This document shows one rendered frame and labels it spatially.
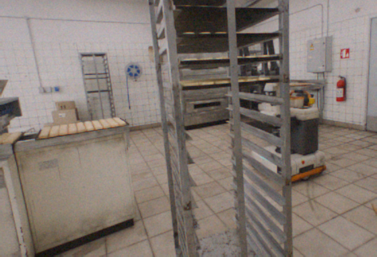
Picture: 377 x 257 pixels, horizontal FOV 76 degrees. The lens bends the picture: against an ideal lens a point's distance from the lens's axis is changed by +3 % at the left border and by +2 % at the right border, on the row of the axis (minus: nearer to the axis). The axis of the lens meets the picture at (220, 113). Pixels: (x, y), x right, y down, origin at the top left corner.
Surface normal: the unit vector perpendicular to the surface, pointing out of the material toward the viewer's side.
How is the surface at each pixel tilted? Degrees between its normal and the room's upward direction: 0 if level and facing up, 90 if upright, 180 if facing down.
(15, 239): 90
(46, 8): 90
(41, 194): 90
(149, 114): 90
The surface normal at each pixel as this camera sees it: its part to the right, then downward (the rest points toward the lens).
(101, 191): 0.53, 0.11
